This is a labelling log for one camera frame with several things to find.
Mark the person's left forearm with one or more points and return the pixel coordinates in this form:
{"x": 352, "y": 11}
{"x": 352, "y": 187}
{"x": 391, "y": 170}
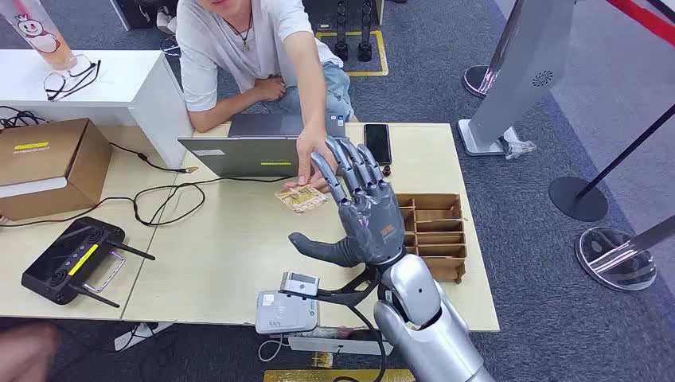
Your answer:
{"x": 314, "y": 105}

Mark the white sneaker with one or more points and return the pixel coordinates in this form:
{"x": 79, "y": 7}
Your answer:
{"x": 163, "y": 17}
{"x": 172, "y": 26}

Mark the person's right forearm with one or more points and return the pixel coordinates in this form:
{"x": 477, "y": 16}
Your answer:
{"x": 227, "y": 113}

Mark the long white power strip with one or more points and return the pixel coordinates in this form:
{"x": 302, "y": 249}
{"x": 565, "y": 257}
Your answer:
{"x": 337, "y": 346}

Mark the brown cardboard box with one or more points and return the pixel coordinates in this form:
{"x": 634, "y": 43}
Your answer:
{"x": 47, "y": 163}

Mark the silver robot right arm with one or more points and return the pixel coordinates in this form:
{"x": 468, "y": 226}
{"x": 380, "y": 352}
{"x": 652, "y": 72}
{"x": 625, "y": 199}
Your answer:
{"x": 422, "y": 337}

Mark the black controller with antennas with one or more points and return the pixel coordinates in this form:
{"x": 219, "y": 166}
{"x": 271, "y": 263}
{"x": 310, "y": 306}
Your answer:
{"x": 68, "y": 261}

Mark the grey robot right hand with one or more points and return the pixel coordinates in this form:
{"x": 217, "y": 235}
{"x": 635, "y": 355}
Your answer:
{"x": 372, "y": 221}

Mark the red barrier belt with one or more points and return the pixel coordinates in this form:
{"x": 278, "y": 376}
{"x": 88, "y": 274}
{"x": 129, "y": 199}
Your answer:
{"x": 643, "y": 18}

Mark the chrome stanchion post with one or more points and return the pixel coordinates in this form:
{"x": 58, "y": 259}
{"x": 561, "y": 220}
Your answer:
{"x": 477, "y": 81}
{"x": 614, "y": 258}

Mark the wooden card organizer box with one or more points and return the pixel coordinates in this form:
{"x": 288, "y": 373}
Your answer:
{"x": 440, "y": 237}

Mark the white cabinet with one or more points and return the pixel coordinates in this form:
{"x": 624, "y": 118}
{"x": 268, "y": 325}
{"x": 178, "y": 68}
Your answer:
{"x": 116, "y": 84}

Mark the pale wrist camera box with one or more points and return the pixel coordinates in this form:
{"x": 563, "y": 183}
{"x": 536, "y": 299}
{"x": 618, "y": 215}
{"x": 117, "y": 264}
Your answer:
{"x": 299, "y": 284}

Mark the snowman-print drink cup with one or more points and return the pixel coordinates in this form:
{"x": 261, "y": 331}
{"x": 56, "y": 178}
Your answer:
{"x": 39, "y": 34}

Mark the black-framed eyeglasses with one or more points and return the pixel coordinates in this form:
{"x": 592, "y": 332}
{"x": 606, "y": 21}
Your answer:
{"x": 55, "y": 84}

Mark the black upright stand post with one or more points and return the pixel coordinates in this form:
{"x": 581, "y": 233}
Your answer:
{"x": 365, "y": 31}
{"x": 341, "y": 31}

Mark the black smartphone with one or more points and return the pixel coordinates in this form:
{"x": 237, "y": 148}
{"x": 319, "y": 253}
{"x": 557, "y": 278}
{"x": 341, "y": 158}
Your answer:
{"x": 377, "y": 143}

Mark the white card reader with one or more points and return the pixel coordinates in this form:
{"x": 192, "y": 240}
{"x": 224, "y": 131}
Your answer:
{"x": 282, "y": 315}

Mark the silver kiosk stand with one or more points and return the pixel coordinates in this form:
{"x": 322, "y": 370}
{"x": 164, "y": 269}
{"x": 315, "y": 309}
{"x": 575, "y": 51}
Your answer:
{"x": 527, "y": 68}

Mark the person's right hand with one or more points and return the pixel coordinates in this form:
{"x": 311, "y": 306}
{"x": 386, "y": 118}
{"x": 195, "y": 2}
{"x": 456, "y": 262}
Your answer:
{"x": 270, "y": 88}

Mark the blurred pink object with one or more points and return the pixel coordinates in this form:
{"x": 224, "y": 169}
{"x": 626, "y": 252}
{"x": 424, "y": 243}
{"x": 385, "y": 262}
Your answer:
{"x": 23, "y": 353}

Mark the clear plastic bag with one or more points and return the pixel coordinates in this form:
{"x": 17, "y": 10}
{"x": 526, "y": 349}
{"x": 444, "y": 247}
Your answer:
{"x": 517, "y": 147}

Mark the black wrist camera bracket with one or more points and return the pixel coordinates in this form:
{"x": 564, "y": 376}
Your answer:
{"x": 345, "y": 296}

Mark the person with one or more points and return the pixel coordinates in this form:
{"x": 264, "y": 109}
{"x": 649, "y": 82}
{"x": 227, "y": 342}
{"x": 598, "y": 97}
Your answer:
{"x": 232, "y": 47}

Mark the black stanchion post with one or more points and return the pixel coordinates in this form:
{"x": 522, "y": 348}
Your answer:
{"x": 577, "y": 199}

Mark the grey laptop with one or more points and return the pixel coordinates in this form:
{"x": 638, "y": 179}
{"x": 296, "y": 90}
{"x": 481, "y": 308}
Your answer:
{"x": 242, "y": 155}

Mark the person's left hand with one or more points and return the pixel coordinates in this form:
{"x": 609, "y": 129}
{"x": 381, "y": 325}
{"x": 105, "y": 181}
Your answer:
{"x": 306, "y": 158}

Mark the dark metal stool frame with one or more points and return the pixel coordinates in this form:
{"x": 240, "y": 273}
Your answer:
{"x": 170, "y": 47}

